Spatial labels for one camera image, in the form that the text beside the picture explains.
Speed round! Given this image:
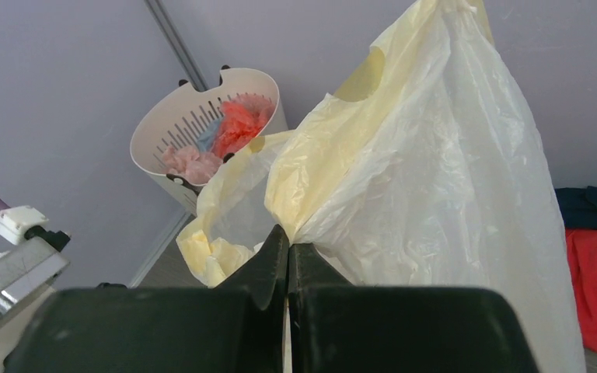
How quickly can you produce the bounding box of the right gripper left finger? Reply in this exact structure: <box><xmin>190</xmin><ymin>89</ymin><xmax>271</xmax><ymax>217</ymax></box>
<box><xmin>4</xmin><ymin>226</ymin><xmax>289</xmax><ymax>372</ymax></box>

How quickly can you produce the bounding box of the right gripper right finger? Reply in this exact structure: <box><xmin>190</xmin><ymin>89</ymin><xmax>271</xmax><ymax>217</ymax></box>
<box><xmin>288</xmin><ymin>244</ymin><xmax>538</xmax><ymax>372</ymax></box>

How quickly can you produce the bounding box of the pale yellow trash bag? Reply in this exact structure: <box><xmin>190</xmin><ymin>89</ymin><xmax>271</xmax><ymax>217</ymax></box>
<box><xmin>177</xmin><ymin>1</ymin><xmax>586</xmax><ymax>372</ymax></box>

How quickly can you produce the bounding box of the white slotted laundry basket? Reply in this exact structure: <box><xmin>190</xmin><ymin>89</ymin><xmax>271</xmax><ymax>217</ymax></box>
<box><xmin>130</xmin><ymin>68</ymin><xmax>288</xmax><ymax>214</ymax></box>

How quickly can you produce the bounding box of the pink plastic trash bag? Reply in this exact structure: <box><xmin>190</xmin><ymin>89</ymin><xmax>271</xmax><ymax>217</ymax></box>
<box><xmin>162</xmin><ymin>145</ymin><xmax>222</xmax><ymax>185</ymax></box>

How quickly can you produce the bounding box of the red plastic trash bag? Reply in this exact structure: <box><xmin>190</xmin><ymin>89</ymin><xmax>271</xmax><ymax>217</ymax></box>
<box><xmin>211</xmin><ymin>93</ymin><xmax>276</xmax><ymax>159</ymax></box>

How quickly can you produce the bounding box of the navy blue cloth garment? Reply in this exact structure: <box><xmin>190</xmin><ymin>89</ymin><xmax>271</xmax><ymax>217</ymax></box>
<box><xmin>555</xmin><ymin>186</ymin><xmax>597</xmax><ymax>230</ymax></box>

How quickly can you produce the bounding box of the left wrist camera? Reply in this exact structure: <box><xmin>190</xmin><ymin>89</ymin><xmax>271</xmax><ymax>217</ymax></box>
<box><xmin>0</xmin><ymin>205</ymin><xmax>70</xmax><ymax>372</ymax></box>

